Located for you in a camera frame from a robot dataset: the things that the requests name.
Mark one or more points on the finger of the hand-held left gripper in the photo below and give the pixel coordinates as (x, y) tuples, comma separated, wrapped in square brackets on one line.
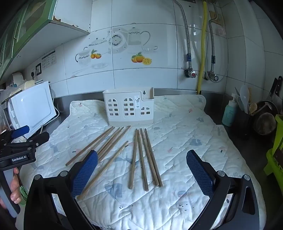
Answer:
[(38, 138), (20, 131)]

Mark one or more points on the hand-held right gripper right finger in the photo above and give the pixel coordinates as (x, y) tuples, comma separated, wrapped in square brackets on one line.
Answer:
[(200, 172)]

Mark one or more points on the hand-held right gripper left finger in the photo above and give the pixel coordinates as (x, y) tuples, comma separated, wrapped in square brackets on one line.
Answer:
[(85, 172)]

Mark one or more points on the row of wooden chopsticks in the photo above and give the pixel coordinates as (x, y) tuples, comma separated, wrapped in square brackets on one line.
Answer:
[(133, 159)]

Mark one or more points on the white plastic utensil holder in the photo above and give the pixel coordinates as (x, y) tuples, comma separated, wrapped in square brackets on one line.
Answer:
[(123, 106)]

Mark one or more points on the person's left hand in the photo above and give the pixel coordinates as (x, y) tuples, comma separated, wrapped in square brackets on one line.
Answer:
[(15, 185)]

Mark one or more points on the white microwave oven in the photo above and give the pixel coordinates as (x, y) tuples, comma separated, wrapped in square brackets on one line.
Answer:
[(31, 106)]

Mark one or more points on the white quilted mat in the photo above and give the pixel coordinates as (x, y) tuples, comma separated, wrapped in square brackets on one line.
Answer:
[(176, 137)]

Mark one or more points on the white paper roll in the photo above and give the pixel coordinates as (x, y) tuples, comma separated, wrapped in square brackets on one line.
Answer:
[(17, 77)]

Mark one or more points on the black utensil pot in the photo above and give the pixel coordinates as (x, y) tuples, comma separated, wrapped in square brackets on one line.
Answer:
[(243, 123)]

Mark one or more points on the teal pump bottle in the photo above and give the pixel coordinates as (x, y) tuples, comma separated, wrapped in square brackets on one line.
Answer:
[(230, 112)]

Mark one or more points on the green plastic stool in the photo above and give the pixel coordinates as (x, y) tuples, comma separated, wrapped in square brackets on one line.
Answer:
[(274, 157)]

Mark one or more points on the wooden spoon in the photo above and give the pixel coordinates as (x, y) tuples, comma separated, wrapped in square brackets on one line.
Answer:
[(253, 108)]

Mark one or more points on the white rice paddle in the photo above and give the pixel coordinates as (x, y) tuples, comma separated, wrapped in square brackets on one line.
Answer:
[(244, 95)]

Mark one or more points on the metal water valve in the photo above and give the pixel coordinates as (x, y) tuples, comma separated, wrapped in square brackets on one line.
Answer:
[(214, 77)]

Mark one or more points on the valve with red knob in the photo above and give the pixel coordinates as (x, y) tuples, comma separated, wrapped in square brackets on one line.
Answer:
[(190, 74)]

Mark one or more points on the kitchen cleaver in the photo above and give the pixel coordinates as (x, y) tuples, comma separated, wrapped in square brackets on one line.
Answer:
[(275, 88)]

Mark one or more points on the yellow gas pipe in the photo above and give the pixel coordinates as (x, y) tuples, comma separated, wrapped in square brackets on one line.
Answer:
[(203, 44)]

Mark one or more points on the black wall socket with plug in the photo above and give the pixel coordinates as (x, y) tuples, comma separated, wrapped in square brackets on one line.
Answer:
[(32, 75)]

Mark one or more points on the white wall notice sticker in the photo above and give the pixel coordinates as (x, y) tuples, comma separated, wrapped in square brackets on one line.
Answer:
[(49, 59)]

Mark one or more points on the green wall cabinet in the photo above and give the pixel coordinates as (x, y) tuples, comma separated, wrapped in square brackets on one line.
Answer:
[(33, 17)]

